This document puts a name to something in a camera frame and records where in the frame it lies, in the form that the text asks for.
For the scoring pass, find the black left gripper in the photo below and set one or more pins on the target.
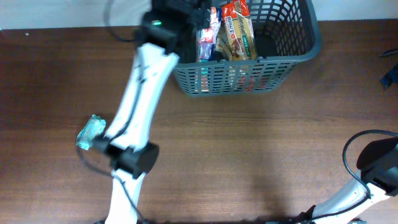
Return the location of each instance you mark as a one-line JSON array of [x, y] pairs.
[[204, 12]]

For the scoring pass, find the Kleenex tissue multipack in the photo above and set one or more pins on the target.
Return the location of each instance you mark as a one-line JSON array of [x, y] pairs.
[[207, 37]]

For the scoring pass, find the beige snack bag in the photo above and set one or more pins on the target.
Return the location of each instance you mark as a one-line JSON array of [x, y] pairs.
[[222, 48]]

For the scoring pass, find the spaghetti pasta packet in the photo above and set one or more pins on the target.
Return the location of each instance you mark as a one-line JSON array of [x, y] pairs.
[[239, 30]]

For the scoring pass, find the green wet wipes pack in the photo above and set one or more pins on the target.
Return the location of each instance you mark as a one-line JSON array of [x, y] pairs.
[[93, 128]]

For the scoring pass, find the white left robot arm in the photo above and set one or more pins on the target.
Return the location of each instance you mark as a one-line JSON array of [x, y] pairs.
[[126, 141]]

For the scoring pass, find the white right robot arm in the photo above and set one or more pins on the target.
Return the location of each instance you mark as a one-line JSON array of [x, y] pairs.
[[376, 181]]

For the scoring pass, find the grey plastic basket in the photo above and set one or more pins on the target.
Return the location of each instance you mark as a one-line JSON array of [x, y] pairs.
[[286, 33]]

